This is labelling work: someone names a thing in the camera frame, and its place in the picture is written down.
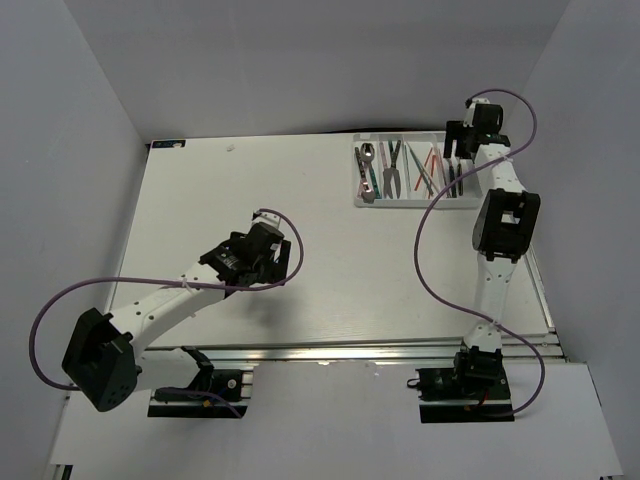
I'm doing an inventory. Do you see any orange chopstick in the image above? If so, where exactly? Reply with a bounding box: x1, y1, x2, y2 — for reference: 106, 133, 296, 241
409, 148, 435, 198
426, 148, 438, 198

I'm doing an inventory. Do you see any teal handled fork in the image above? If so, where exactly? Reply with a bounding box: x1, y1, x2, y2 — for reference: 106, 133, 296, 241
446, 159, 457, 198

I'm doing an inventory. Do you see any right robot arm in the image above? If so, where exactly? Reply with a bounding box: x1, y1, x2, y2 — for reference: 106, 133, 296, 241
444, 97, 541, 399

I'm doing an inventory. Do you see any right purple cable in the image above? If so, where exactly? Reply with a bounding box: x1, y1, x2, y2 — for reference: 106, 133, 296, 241
413, 88, 547, 416

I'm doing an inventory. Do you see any white divided utensil tray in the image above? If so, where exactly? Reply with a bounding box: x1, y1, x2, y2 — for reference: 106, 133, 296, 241
351, 131, 473, 209

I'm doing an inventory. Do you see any dark speckled handled fork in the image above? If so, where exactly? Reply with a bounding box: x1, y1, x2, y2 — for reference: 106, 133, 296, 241
456, 160, 464, 197

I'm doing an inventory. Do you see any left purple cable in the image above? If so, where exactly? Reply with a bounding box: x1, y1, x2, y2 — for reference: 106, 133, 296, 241
28, 207, 307, 391

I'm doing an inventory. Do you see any dark handled spoon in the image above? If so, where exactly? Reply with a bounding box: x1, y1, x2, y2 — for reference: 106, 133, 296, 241
354, 147, 367, 183

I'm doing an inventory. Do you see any pink handled fork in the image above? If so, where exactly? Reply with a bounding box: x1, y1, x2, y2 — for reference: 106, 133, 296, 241
437, 146, 449, 189

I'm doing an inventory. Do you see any purple cable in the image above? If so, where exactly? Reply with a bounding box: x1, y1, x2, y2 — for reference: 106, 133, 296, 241
413, 88, 547, 416
28, 207, 307, 391

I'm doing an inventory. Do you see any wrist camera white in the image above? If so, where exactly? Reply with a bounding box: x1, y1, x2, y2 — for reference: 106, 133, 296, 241
251, 210, 281, 229
463, 97, 483, 127

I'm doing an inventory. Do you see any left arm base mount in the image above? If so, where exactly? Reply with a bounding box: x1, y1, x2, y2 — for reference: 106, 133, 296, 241
139, 346, 252, 420

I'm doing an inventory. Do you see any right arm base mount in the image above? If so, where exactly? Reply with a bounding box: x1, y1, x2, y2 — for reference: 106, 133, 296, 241
406, 368, 515, 424

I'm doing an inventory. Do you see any teal handled spoon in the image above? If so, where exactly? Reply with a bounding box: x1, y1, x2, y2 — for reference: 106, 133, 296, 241
360, 142, 381, 199

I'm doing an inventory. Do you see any teal handled knife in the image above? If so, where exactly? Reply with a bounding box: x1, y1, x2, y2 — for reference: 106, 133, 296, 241
391, 140, 402, 199

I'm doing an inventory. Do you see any pink handled spoon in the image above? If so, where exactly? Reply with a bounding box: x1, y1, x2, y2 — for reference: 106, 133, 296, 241
358, 177, 376, 204

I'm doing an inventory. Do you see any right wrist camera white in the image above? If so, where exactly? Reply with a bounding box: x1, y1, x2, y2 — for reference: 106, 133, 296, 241
463, 97, 483, 127

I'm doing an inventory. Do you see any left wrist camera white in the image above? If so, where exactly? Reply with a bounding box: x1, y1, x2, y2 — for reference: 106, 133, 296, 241
251, 210, 281, 229

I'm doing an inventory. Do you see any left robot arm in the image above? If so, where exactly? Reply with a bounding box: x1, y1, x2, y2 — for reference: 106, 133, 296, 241
62, 222, 291, 412

